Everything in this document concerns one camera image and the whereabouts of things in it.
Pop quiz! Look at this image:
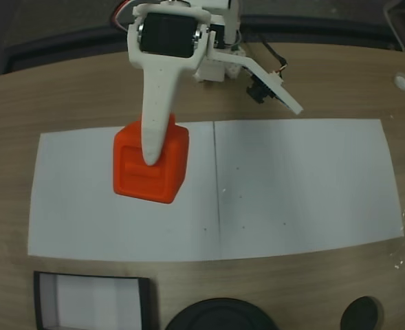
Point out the orange cube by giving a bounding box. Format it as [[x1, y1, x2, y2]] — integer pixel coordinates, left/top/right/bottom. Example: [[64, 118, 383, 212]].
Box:
[[112, 114, 190, 206]]

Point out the black cable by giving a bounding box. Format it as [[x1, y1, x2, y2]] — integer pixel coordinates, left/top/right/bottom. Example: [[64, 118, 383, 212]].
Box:
[[261, 40, 290, 78]]

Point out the red black servo wire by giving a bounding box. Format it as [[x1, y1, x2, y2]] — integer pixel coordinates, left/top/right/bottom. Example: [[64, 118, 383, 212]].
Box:
[[111, 0, 135, 32]]

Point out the black round object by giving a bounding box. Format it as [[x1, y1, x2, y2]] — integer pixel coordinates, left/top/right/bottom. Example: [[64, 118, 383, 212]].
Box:
[[165, 297, 279, 330]]

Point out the black round table grommet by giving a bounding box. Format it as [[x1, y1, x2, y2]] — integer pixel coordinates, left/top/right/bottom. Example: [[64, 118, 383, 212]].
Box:
[[339, 296, 384, 330]]

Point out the dark-rimmed open box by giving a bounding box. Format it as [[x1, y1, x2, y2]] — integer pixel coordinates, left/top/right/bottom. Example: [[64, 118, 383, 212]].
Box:
[[33, 270, 155, 330]]

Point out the white paper sheet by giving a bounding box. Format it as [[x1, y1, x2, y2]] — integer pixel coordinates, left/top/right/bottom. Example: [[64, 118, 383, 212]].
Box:
[[27, 121, 221, 263], [212, 118, 405, 259]]

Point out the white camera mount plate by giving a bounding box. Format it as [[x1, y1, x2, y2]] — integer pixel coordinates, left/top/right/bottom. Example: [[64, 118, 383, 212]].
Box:
[[208, 47, 305, 116]]

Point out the black camera module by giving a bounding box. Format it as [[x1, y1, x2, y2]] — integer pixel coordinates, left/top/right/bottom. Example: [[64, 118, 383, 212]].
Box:
[[245, 76, 270, 105]]

